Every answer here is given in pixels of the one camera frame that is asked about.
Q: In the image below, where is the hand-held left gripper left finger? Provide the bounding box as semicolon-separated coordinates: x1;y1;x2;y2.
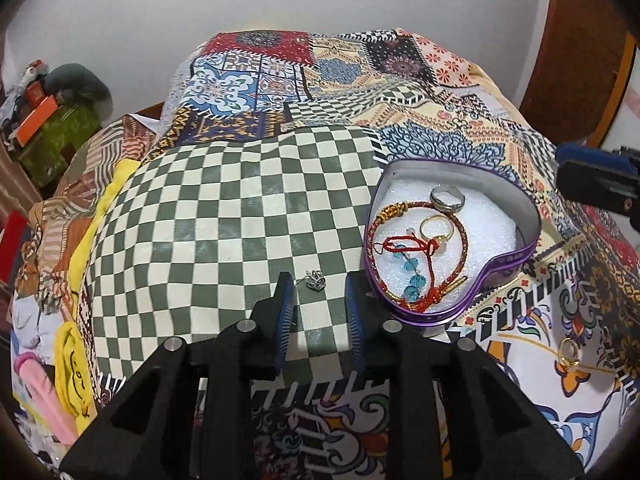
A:
60;271;298;480

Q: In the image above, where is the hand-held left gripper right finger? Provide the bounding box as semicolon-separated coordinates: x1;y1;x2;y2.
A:
344;271;587;480

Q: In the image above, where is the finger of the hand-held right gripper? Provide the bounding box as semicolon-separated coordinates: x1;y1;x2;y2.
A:
555;159;640;234
556;142;640;168

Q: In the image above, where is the red string blue bead bracelet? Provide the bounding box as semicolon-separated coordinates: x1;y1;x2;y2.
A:
372;233;442;307

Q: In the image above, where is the purple heart-shaped tin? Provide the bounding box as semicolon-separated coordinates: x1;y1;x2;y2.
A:
362;160;542;330

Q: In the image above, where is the red and gold braided bracelet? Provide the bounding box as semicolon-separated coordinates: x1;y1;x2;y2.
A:
368;202;469;307

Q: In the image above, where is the gold ring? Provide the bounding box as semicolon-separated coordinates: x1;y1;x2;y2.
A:
556;337;584;374
418;214;455;246

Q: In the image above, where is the silver ring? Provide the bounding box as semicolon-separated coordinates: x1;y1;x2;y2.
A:
429;185;467;213

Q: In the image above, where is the patchwork printed blanket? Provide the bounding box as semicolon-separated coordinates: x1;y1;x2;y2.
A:
82;30;640;480

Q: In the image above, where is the yellow smiley cloth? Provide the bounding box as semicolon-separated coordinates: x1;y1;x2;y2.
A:
52;159;142;437

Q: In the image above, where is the striped patterned bedsheet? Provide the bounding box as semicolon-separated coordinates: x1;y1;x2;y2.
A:
15;112;167;313

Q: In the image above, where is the pink plush item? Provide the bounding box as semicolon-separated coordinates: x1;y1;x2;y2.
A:
15;351;77;447

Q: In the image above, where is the red box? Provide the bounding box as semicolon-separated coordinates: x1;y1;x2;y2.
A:
0;209;29;287

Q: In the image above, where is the green box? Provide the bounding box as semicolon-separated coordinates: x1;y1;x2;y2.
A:
20;102;102;187

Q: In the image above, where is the dark green pillow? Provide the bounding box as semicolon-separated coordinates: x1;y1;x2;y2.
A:
45;63;114;105

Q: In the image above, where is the orange box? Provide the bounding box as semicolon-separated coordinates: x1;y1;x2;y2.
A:
15;95;57;144

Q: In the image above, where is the pile of household clutter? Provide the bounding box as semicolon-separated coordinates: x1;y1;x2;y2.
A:
0;59;51;128

